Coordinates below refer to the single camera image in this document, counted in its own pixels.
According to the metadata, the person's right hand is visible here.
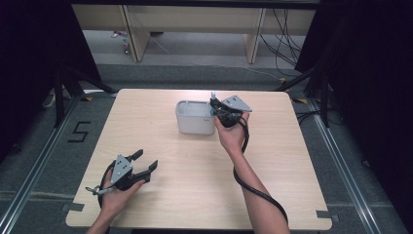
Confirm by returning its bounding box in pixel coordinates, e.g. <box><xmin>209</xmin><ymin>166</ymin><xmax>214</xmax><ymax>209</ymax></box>
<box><xmin>212</xmin><ymin>111</ymin><xmax>251</xmax><ymax>156</ymax></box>

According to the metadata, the beige wooden desk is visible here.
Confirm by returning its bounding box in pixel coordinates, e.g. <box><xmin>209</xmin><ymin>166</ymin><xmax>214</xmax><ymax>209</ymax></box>
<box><xmin>71</xmin><ymin>3</ymin><xmax>318</xmax><ymax>64</ymax></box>

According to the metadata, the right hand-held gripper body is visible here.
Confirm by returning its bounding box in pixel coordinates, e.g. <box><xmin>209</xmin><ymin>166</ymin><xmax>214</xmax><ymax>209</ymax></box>
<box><xmin>217</xmin><ymin>95</ymin><xmax>253</xmax><ymax>129</ymax></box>

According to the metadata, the black hanging cable bundle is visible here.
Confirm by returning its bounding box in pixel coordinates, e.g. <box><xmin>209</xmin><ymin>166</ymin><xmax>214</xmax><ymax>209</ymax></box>
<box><xmin>259</xmin><ymin>8</ymin><xmax>307</xmax><ymax>78</ymax></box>

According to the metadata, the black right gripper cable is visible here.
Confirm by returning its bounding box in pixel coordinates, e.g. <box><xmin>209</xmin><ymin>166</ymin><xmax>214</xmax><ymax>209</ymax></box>
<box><xmin>233</xmin><ymin>118</ymin><xmax>290</xmax><ymax>225</ymax></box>

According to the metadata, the small colourful floor clutter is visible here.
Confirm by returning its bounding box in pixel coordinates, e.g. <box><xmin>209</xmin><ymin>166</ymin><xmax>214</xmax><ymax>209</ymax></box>
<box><xmin>110</xmin><ymin>30</ymin><xmax>131</xmax><ymax>56</ymax></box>

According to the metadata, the silver cable plug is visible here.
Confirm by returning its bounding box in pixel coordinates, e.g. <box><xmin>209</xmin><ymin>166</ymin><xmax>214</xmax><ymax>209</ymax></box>
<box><xmin>85</xmin><ymin>185</ymin><xmax>117</xmax><ymax>197</ymax></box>

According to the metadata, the dark curtain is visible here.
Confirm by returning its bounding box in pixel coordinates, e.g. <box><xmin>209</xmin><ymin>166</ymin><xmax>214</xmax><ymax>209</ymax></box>
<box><xmin>294</xmin><ymin>0</ymin><xmax>413</xmax><ymax>225</ymax></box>
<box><xmin>0</xmin><ymin>0</ymin><xmax>102</xmax><ymax>164</ymax></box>

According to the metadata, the person's left hand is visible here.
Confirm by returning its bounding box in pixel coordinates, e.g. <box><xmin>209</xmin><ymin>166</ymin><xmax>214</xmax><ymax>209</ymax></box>
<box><xmin>99</xmin><ymin>169</ymin><xmax>146</xmax><ymax>219</ymax></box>

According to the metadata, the white floor cable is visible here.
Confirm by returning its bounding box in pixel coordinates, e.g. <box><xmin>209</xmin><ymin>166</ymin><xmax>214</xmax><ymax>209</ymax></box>
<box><xmin>148</xmin><ymin>33</ymin><xmax>284</xmax><ymax>81</ymax></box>

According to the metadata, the white plastic container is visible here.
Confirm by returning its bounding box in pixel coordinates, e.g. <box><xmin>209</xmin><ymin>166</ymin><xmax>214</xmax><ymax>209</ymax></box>
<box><xmin>174</xmin><ymin>99</ymin><xmax>218</xmax><ymax>137</ymax></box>

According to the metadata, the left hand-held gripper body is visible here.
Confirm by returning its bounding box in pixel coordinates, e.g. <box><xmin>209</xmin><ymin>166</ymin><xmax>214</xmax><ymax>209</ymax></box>
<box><xmin>110</xmin><ymin>154</ymin><xmax>152</xmax><ymax>192</ymax></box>

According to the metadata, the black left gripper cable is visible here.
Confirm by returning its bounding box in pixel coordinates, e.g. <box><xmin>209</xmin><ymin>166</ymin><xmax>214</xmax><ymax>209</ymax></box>
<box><xmin>96</xmin><ymin>159</ymin><xmax>118</xmax><ymax>210</ymax></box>

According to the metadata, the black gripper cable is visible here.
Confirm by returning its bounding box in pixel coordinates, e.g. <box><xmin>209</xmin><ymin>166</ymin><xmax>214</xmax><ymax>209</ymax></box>
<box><xmin>96</xmin><ymin>159</ymin><xmax>118</xmax><ymax>210</ymax></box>
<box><xmin>233</xmin><ymin>118</ymin><xmax>290</xmax><ymax>225</ymax></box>

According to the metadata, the metal floor rail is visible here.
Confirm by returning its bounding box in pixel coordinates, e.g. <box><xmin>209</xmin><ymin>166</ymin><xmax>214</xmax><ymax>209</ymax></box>
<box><xmin>0</xmin><ymin>96</ymin><xmax>81</xmax><ymax>234</ymax></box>
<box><xmin>307</xmin><ymin>97</ymin><xmax>384</xmax><ymax>234</ymax></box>

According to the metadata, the black metal stand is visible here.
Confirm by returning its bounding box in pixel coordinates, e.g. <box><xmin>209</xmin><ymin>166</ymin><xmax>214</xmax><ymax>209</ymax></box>
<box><xmin>53</xmin><ymin>64</ymin><xmax>119</xmax><ymax>129</ymax></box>
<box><xmin>274</xmin><ymin>63</ymin><xmax>331</xmax><ymax>129</ymax></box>

